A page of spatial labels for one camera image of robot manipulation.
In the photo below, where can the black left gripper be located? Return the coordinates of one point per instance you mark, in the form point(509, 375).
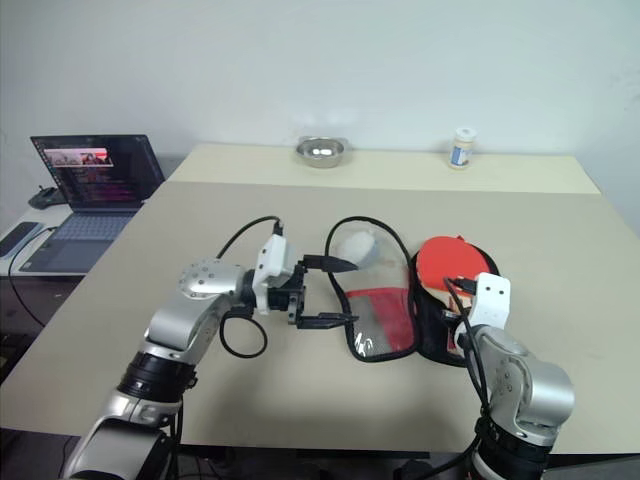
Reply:
point(296, 297)

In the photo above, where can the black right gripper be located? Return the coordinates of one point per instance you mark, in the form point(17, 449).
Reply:
point(448, 315)

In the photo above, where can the red table tennis paddle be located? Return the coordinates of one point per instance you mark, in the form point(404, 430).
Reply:
point(445, 260)

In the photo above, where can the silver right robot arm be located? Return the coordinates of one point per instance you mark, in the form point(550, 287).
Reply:
point(530, 390)

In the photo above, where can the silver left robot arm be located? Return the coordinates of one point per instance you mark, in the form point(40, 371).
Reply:
point(180, 320)

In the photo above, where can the black clear paddle case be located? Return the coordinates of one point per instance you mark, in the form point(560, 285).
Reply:
point(435, 345)

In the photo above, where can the white crumpled wad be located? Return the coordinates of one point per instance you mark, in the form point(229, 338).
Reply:
point(356, 248)

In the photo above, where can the stainless steel bowl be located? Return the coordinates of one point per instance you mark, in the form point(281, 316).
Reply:
point(322, 151)

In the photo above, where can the white lidded jar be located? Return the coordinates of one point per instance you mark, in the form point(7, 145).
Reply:
point(462, 148)

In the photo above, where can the open grey laptop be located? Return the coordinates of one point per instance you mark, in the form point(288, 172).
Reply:
point(95, 200)

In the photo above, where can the black smartphone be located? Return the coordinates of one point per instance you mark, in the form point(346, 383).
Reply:
point(16, 238)

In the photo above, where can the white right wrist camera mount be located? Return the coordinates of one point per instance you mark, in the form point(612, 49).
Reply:
point(492, 300)

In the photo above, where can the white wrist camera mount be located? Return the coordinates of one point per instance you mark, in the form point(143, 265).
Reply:
point(272, 262)
point(492, 300)

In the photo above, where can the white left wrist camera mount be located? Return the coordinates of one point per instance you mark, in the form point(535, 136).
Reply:
point(272, 262)

